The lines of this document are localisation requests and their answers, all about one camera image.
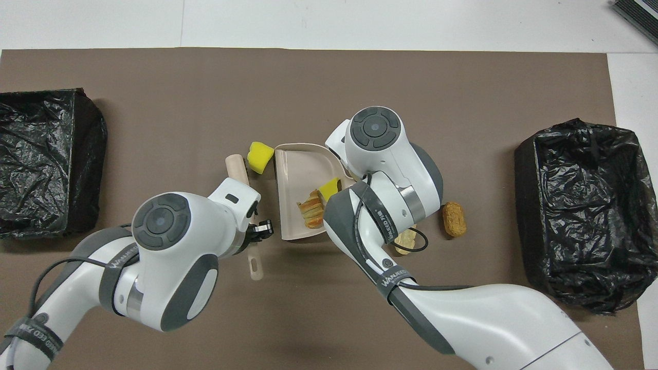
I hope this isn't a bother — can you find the large yellow sponge chunk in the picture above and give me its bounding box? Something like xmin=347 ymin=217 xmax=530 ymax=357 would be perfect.
xmin=247 ymin=141 xmax=275 ymax=174

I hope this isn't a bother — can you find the beige plastic dustpan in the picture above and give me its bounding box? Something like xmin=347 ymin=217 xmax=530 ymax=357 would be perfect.
xmin=274 ymin=142 xmax=355 ymax=241

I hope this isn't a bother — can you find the small yellow sponge chunk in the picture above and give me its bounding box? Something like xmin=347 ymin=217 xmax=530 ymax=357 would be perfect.
xmin=317 ymin=177 xmax=341 ymax=202

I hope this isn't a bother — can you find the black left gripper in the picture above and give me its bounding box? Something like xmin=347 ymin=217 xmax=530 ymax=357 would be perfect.
xmin=234 ymin=219 xmax=275 ymax=255

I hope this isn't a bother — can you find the brown oval sponge scrap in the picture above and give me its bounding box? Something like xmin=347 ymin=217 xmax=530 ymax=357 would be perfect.
xmin=442 ymin=201 xmax=467 ymax=238

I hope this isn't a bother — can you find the orange striped sponge scrap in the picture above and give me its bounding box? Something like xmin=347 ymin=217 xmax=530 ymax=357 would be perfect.
xmin=298 ymin=189 xmax=325 ymax=229

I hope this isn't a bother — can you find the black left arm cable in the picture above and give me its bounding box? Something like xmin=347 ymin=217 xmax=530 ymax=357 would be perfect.
xmin=0 ymin=254 xmax=142 ymax=370

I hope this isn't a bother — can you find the cream sponge scrap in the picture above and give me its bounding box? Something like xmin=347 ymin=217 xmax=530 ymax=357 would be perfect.
xmin=395 ymin=226 xmax=418 ymax=255

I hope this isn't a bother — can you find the beige hand brush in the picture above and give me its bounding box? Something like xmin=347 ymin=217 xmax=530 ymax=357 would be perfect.
xmin=225 ymin=154 xmax=264 ymax=281

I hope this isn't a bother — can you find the dark grey ribbed device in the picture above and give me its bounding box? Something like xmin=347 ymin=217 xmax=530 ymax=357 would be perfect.
xmin=611 ymin=0 xmax=658 ymax=46

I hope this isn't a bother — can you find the brown paper table mat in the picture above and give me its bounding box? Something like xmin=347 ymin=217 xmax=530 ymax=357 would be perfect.
xmin=0 ymin=48 xmax=646 ymax=370

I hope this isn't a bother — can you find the black bag lined bin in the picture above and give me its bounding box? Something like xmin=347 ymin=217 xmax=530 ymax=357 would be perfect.
xmin=0 ymin=88 xmax=108 ymax=240
xmin=514 ymin=118 xmax=658 ymax=316

